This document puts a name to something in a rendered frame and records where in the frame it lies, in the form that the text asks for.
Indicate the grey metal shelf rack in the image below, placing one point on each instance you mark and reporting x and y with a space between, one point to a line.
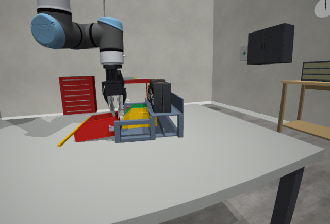
165 127

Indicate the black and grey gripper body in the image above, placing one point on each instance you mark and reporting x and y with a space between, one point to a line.
112 87

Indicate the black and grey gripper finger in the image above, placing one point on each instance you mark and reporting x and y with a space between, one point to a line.
111 106
121 100

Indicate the red bin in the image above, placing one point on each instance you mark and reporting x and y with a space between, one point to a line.
96 127

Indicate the yellow open bin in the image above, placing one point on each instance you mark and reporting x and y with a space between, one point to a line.
137 113

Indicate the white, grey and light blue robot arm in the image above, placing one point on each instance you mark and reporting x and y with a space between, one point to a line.
53 28

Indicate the yellow bar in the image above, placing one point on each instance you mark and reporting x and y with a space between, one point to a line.
65 139

